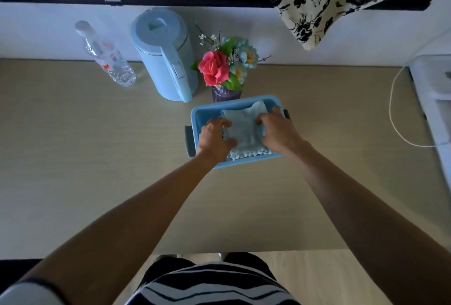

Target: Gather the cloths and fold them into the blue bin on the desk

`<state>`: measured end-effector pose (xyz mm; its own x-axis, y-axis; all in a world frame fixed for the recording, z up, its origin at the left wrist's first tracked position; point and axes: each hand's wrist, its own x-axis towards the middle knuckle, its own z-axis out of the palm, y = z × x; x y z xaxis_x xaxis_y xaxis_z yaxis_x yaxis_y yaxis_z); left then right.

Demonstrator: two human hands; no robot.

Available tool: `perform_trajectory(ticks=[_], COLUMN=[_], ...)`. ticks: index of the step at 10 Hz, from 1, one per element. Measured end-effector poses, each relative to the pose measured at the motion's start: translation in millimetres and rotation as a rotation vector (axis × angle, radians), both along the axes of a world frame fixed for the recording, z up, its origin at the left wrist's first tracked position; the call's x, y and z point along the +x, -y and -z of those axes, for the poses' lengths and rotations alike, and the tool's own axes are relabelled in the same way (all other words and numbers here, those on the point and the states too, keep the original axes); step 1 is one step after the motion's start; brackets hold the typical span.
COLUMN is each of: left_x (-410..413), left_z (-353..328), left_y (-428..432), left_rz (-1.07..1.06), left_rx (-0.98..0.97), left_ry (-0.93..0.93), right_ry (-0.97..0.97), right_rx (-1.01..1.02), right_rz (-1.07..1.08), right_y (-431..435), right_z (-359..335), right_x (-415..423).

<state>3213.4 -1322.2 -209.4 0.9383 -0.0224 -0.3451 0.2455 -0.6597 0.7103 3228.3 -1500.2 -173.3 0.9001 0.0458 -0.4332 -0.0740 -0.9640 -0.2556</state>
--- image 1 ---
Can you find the artificial flower bouquet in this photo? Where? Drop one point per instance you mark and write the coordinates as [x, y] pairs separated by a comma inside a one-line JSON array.
[[225, 63]]

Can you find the person's right hand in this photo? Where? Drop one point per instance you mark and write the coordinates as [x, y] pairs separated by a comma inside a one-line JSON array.
[[280, 134]]

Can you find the white appliance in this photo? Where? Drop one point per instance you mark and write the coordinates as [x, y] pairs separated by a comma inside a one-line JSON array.
[[433, 104]]

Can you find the person's right fingers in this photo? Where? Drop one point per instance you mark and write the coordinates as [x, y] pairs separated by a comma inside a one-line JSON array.
[[267, 116]]

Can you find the white lace-edged cloth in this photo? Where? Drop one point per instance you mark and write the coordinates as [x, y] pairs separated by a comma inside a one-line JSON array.
[[245, 132]]

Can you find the black white striped garment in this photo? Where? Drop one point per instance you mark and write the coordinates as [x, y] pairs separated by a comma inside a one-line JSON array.
[[211, 283]]

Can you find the person's left thumb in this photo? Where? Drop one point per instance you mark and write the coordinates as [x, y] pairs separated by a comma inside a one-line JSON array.
[[230, 142]]

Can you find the dark purple flower vase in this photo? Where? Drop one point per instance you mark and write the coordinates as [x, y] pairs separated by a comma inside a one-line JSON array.
[[225, 94]]

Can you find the person's left hand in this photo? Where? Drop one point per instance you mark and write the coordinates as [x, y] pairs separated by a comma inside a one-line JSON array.
[[213, 141]]

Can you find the blue plastic basket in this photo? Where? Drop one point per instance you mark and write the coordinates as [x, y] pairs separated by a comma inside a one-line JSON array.
[[208, 114]]

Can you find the person's left forearm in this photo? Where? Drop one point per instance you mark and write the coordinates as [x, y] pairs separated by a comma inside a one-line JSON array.
[[116, 230]]

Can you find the clear plastic water bottle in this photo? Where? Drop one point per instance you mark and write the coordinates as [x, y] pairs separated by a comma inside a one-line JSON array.
[[105, 56]]

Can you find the person's right forearm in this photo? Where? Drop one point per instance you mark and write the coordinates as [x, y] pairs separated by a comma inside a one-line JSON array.
[[370, 223]]

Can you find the light blue electric kettle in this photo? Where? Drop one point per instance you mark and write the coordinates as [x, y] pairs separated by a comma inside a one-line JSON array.
[[164, 52]]

